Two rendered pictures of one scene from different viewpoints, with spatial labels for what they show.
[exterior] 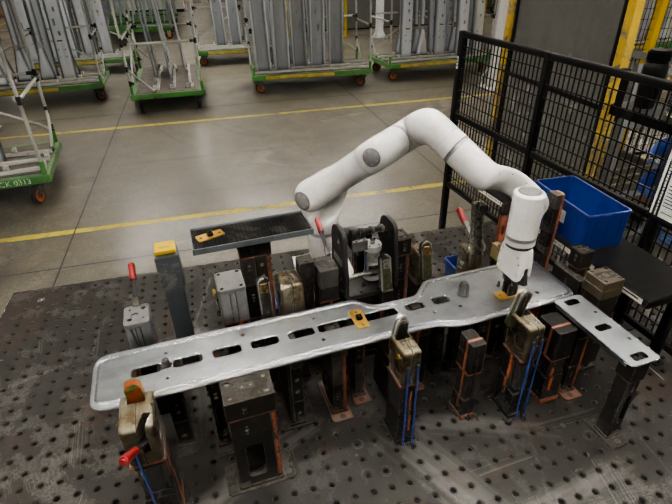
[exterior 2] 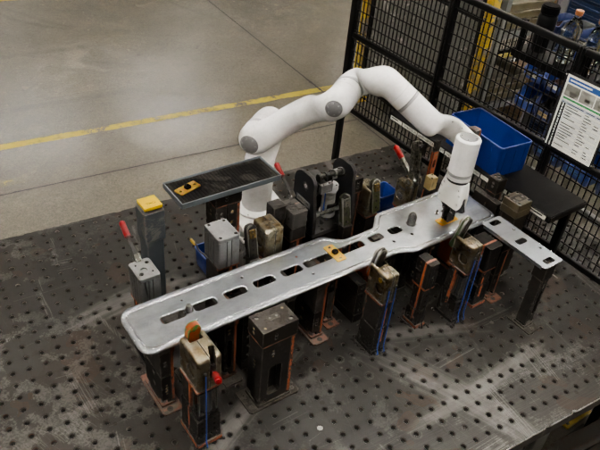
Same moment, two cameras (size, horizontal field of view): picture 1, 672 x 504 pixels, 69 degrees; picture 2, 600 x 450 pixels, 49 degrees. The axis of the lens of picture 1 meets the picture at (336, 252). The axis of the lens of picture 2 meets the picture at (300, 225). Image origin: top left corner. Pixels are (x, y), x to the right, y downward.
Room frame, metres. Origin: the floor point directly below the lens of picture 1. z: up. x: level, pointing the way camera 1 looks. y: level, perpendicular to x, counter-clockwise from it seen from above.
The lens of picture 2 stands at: (-0.46, 0.63, 2.36)
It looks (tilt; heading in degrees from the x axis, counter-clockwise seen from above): 37 degrees down; 340
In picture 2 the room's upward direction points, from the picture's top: 6 degrees clockwise
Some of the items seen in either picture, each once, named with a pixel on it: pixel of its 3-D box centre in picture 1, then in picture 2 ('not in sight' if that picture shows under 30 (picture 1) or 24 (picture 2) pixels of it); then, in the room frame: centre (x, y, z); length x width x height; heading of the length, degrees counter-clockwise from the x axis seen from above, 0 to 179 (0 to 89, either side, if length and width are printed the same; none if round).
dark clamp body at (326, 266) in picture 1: (327, 311); (290, 249); (1.26, 0.03, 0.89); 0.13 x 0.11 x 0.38; 18
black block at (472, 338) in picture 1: (467, 375); (421, 291); (1.00, -0.37, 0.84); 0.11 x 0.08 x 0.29; 18
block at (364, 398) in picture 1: (356, 355); (327, 286); (1.09, -0.06, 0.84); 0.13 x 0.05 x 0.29; 18
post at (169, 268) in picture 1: (179, 309); (153, 261); (1.24, 0.51, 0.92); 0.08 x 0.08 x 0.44; 18
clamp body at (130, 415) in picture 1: (155, 462); (202, 390); (0.72, 0.44, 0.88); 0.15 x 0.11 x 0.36; 18
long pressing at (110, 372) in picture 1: (353, 323); (330, 257); (1.06, -0.04, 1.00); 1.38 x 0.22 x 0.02; 108
